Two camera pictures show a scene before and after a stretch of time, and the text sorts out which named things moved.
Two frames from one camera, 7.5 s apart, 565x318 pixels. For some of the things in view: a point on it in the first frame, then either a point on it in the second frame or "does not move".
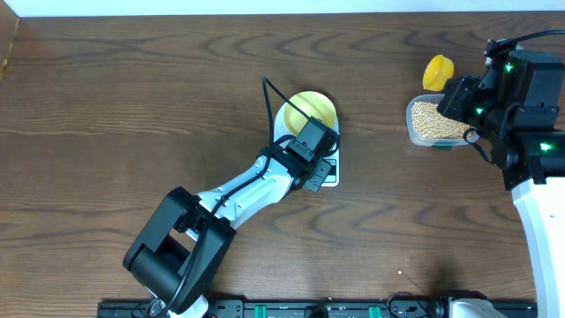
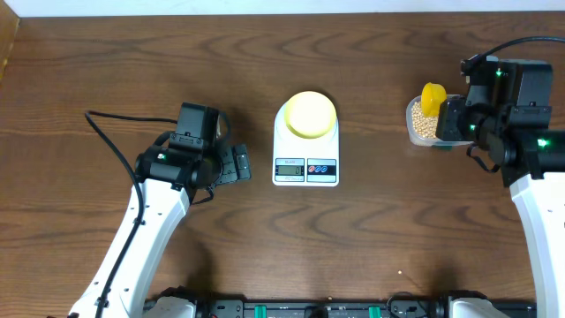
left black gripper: x=315 y=184 → x=229 y=170
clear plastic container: x=427 y=125 does not move
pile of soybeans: x=429 y=122 does not move
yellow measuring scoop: x=437 y=71 → x=432 y=95
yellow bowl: x=312 y=103 does not move
